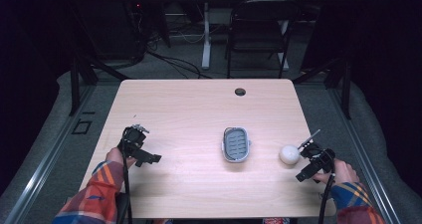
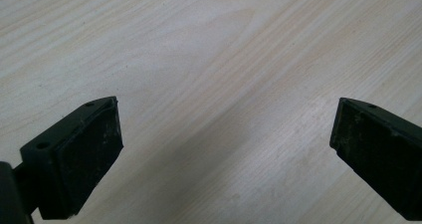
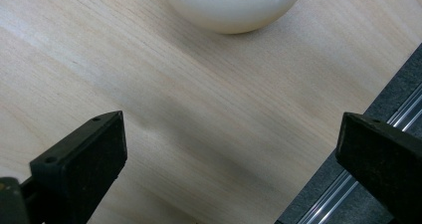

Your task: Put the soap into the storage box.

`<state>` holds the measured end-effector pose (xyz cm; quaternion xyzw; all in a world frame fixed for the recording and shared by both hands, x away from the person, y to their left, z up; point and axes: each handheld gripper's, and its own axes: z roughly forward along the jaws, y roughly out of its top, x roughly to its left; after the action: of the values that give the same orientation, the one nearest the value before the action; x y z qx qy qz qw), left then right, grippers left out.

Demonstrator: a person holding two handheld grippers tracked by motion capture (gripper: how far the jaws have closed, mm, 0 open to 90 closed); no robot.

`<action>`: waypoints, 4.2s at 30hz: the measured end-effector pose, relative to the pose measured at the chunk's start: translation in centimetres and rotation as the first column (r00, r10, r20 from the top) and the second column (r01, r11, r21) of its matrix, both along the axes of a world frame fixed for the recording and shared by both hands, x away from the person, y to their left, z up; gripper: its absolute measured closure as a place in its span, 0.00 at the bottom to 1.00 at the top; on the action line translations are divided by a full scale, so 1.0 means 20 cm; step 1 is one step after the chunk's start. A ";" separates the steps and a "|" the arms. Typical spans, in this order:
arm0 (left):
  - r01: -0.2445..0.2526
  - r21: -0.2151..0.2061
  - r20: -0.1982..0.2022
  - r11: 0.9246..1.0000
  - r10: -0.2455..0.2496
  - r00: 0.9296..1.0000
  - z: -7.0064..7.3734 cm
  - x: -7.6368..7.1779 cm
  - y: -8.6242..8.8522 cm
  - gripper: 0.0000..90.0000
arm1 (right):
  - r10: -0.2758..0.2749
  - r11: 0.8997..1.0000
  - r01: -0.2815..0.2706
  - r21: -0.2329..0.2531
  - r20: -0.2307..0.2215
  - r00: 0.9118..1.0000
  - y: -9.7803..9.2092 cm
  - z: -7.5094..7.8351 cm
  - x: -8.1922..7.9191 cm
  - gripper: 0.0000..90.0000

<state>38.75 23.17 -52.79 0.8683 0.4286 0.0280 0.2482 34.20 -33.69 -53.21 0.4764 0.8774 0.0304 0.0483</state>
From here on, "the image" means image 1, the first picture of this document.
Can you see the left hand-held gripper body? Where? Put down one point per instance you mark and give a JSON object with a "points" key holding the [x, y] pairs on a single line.
{"points": [[134, 138]]}

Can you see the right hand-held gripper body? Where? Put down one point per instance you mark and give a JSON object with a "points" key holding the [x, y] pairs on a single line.
{"points": [[317, 155]]}

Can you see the white round soap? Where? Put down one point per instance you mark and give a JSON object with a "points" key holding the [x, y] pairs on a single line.
{"points": [[289, 154]]}

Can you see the grey soap dish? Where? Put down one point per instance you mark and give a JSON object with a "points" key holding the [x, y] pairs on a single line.
{"points": [[235, 144]]}

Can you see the person's left hand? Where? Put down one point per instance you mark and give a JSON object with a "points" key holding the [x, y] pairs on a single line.
{"points": [[114, 156]]}

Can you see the person's right hand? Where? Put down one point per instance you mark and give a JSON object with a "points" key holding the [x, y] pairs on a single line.
{"points": [[343, 172]]}

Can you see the black metal stand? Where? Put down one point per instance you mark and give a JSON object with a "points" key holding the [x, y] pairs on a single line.
{"points": [[76, 81], [343, 84]]}

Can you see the dark computer case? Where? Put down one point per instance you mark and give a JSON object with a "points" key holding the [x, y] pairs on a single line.
{"points": [[116, 21]]}

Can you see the black folding chair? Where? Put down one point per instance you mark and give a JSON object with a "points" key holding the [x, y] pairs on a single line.
{"points": [[257, 31]]}

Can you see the metal floor rail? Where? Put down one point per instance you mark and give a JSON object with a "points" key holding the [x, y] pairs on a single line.
{"points": [[43, 164], [365, 157]]}

